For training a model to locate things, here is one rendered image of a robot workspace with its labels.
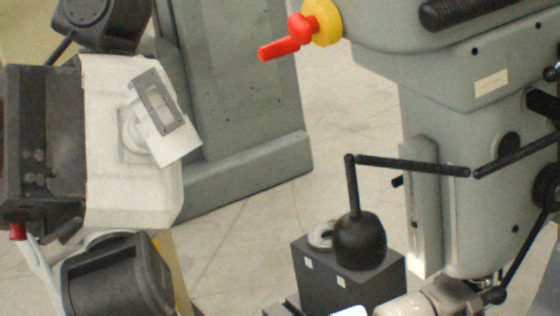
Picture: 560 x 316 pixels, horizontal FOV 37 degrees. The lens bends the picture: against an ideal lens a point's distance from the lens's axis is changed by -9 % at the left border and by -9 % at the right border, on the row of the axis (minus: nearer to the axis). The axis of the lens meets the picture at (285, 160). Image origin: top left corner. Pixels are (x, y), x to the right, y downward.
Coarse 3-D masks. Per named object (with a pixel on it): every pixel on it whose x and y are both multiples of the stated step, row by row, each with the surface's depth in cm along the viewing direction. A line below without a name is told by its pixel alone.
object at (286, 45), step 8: (280, 40) 113; (288, 40) 113; (264, 48) 112; (272, 48) 112; (280, 48) 112; (288, 48) 113; (296, 48) 113; (264, 56) 112; (272, 56) 112; (280, 56) 113
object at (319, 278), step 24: (312, 240) 181; (312, 264) 180; (336, 264) 175; (384, 264) 172; (312, 288) 184; (336, 288) 176; (360, 288) 169; (384, 288) 173; (312, 312) 189; (336, 312) 180
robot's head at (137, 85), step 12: (144, 72) 114; (156, 72) 115; (132, 84) 114; (144, 84) 114; (156, 84) 115; (144, 96) 114; (168, 96) 115; (156, 120) 114; (180, 120) 115; (168, 132) 114
